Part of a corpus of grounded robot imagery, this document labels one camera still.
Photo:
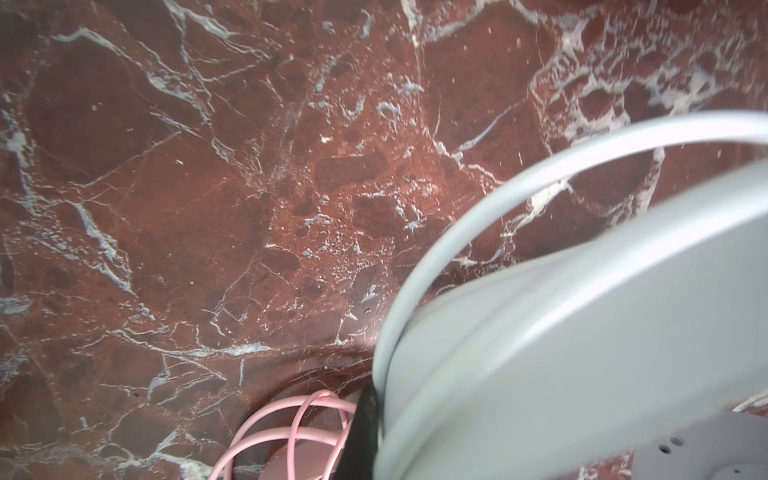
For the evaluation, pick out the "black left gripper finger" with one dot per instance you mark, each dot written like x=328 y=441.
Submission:
x=358 y=456

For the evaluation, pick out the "pink headphones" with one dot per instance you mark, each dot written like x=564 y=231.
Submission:
x=310 y=453

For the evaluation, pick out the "white grey headphones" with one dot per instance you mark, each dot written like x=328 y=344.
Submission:
x=539 y=369

